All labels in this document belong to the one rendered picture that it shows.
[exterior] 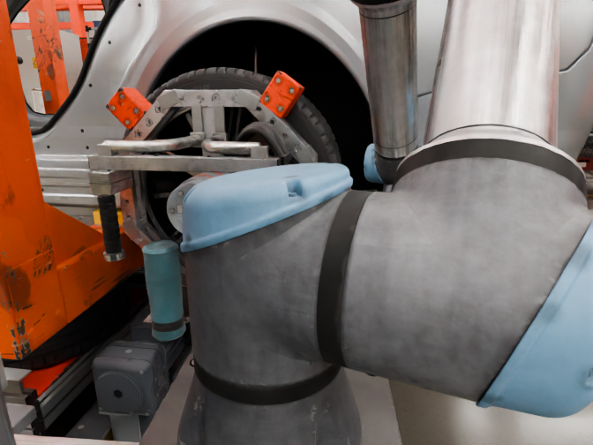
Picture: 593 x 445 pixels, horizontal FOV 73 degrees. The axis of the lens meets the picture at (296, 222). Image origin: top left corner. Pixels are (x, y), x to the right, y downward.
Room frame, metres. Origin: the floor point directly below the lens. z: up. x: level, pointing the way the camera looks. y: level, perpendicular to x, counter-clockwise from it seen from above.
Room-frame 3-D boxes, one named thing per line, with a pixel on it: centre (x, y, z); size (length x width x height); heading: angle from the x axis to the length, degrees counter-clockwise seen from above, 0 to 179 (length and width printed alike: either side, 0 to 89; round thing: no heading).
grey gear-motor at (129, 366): (1.12, 0.46, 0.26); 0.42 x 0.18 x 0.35; 172
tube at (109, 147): (0.95, 0.33, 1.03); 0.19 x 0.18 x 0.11; 172
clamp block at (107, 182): (0.88, 0.41, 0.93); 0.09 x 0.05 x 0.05; 172
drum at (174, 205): (0.99, 0.23, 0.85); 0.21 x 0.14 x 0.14; 172
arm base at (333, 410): (0.27, 0.02, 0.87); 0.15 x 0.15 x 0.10
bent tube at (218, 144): (0.93, 0.14, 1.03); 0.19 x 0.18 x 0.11; 172
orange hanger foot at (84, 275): (1.21, 0.65, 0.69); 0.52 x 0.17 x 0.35; 172
